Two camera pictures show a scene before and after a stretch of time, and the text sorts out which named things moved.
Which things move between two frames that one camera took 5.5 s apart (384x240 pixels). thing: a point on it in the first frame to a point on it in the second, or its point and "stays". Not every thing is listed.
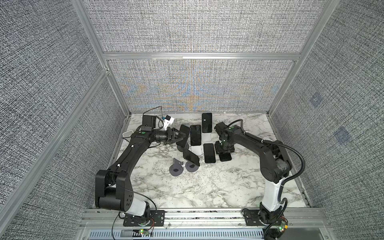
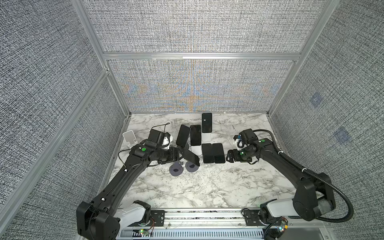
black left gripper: [171, 135] to [174, 155]
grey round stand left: [176, 169] stays
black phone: [209, 153] stays
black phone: [186, 130] stays
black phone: [191, 157] stays
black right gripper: [218, 150] to [234, 151]
